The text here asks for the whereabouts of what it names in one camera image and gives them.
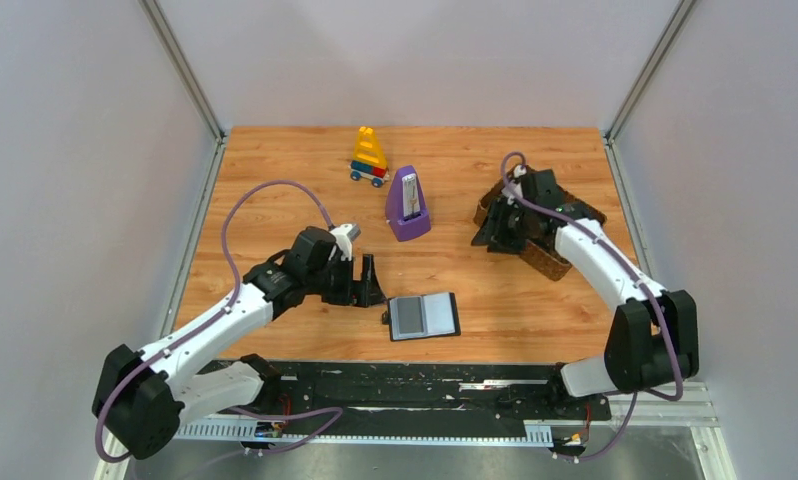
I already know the black card holder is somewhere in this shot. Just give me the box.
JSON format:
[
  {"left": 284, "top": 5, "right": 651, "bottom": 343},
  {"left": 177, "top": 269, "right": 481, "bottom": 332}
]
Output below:
[{"left": 381, "top": 292, "right": 461, "bottom": 342}]

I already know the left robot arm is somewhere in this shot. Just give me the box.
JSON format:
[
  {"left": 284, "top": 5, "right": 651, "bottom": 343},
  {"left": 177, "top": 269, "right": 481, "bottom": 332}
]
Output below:
[{"left": 92, "top": 223, "right": 386, "bottom": 460}]

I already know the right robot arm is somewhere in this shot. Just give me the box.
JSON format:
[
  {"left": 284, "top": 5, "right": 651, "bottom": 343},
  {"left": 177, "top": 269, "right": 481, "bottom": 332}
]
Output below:
[{"left": 472, "top": 166, "right": 700, "bottom": 398}]

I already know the brown woven basket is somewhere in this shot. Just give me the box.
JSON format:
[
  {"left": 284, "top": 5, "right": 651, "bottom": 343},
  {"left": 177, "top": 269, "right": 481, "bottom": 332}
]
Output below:
[{"left": 474, "top": 167, "right": 607, "bottom": 281}]

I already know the purple metronome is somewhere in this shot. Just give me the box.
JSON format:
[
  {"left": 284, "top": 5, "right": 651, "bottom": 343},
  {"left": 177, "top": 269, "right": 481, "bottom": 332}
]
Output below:
[{"left": 385, "top": 165, "right": 432, "bottom": 242}]

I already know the colourful toy block car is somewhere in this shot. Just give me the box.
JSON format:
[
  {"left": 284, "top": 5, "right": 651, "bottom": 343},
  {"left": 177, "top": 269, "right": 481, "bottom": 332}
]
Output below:
[{"left": 349, "top": 126, "right": 390, "bottom": 188}]

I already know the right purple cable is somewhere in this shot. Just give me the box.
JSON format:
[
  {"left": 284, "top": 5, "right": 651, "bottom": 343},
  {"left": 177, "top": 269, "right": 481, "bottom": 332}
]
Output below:
[{"left": 500, "top": 152, "right": 685, "bottom": 403}]

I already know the purple cable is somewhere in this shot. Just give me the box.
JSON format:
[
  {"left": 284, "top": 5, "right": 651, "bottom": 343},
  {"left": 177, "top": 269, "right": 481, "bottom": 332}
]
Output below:
[
  {"left": 94, "top": 180, "right": 336, "bottom": 464},
  {"left": 500, "top": 152, "right": 685, "bottom": 403}
]

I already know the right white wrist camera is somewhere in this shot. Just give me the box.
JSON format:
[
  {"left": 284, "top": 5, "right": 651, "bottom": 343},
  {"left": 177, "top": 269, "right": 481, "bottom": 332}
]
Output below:
[{"left": 502, "top": 164, "right": 527, "bottom": 201}]

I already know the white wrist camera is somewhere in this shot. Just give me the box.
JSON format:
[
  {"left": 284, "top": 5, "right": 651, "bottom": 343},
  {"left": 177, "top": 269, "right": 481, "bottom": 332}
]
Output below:
[
  {"left": 502, "top": 164, "right": 527, "bottom": 201},
  {"left": 329, "top": 223, "right": 361, "bottom": 261}
]

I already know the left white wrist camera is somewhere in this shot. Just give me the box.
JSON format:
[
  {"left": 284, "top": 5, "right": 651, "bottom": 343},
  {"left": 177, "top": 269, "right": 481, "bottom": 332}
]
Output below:
[{"left": 329, "top": 223, "right": 361, "bottom": 261}]

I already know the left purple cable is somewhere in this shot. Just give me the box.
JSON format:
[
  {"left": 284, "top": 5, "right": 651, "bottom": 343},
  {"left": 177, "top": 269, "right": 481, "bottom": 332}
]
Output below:
[{"left": 94, "top": 180, "right": 336, "bottom": 464}]

